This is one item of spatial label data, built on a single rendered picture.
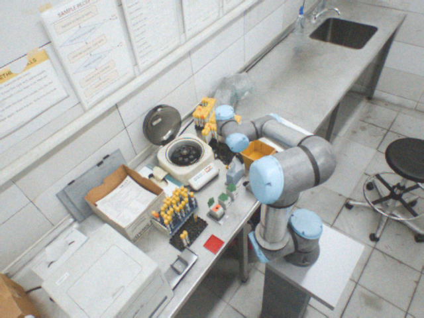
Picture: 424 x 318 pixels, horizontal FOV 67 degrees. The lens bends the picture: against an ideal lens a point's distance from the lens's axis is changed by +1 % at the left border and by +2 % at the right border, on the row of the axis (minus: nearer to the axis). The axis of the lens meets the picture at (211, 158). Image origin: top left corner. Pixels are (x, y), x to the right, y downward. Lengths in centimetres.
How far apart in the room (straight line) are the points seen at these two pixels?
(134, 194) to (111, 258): 49
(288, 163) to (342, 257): 70
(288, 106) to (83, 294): 149
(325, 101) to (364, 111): 142
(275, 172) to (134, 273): 59
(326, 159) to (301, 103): 125
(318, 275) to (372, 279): 112
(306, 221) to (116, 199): 89
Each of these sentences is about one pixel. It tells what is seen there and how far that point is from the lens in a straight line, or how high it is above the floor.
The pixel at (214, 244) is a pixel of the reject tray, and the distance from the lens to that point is 144.
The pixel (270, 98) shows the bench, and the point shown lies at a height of 88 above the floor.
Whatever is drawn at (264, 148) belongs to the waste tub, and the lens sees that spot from 168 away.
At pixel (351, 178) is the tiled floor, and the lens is 286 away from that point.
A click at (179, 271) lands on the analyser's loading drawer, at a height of 95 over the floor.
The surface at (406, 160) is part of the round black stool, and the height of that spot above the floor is 65.
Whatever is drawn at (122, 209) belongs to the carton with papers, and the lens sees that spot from 156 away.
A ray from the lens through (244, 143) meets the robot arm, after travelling 115.
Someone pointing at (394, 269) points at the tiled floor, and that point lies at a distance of 253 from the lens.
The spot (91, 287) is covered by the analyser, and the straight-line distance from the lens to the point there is 115.
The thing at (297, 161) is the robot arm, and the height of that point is 156.
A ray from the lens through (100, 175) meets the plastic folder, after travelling 160.
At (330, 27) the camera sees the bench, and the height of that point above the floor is 79.
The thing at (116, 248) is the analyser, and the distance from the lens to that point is 118.
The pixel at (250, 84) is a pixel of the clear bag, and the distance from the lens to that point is 208.
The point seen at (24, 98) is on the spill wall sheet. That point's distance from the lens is 130.
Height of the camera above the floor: 216
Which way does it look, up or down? 48 degrees down
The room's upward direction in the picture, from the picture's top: 8 degrees counter-clockwise
